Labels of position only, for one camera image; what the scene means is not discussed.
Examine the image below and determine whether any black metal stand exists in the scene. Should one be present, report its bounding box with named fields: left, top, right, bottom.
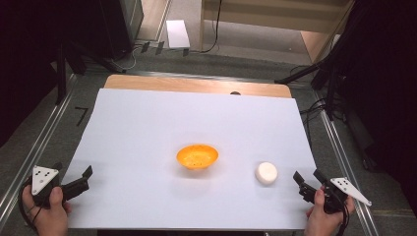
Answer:
left=54, top=41, right=87, bottom=106
left=274, top=60, right=343, bottom=122

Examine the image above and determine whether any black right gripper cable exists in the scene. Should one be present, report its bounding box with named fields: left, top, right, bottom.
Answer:
left=333, top=193, right=350, bottom=236

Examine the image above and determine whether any dark curtain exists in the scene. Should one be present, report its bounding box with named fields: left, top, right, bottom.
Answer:
left=0, top=0, right=109, bottom=148
left=323, top=0, right=417, bottom=207

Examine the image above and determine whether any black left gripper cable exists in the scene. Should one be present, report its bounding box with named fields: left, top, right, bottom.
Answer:
left=18, top=176, right=44, bottom=232

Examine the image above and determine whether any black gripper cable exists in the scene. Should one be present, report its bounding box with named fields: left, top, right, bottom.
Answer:
left=333, top=193, right=350, bottom=236
left=18, top=176, right=44, bottom=232

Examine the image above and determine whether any black hanging cable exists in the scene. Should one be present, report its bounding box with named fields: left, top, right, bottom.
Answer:
left=200, top=0, right=224, bottom=54

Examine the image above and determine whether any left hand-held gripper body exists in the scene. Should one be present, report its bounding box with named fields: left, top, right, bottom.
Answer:
left=30, top=164, right=65, bottom=208

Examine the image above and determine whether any orange bowl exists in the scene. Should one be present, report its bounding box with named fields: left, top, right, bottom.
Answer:
left=175, top=144, right=220, bottom=171

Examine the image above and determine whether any person's left hand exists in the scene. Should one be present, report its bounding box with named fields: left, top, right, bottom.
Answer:
left=21, top=185, right=73, bottom=236

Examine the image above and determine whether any person's right hand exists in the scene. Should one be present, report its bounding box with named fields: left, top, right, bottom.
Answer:
left=303, top=186, right=356, bottom=236

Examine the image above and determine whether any white paper sheet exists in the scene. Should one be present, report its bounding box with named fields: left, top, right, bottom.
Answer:
left=61, top=88, right=318, bottom=231

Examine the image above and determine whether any wooden table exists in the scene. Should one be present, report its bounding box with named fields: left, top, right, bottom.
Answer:
left=102, top=74, right=293, bottom=99

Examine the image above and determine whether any metal floor rail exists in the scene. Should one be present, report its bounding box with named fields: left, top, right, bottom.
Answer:
left=311, top=89, right=382, bottom=236
left=0, top=73, right=80, bottom=224
left=126, top=70, right=277, bottom=84

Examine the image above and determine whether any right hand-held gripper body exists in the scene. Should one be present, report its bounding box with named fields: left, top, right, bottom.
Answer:
left=314, top=176, right=374, bottom=215

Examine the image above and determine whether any bundle of black floor cables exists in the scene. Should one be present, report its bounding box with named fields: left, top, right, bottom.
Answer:
left=299, top=97, right=329, bottom=141

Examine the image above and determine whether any white flat box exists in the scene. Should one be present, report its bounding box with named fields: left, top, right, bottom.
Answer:
left=165, top=19, right=192, bottom=50

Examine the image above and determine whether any dark cabinet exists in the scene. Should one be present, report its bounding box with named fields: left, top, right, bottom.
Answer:
left=97, top=0, right=146, bottom=61

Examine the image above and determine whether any white round bun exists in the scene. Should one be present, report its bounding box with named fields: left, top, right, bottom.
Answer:
left=254, top=161, right=279, bottom=186

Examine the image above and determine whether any white floor cable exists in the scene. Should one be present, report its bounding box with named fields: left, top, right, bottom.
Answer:
left=112, top=45, right=143, bottom=72

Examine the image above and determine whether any light wooden shelf unit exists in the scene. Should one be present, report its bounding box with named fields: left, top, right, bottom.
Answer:
left=199, top=0, right=357, bottom=64

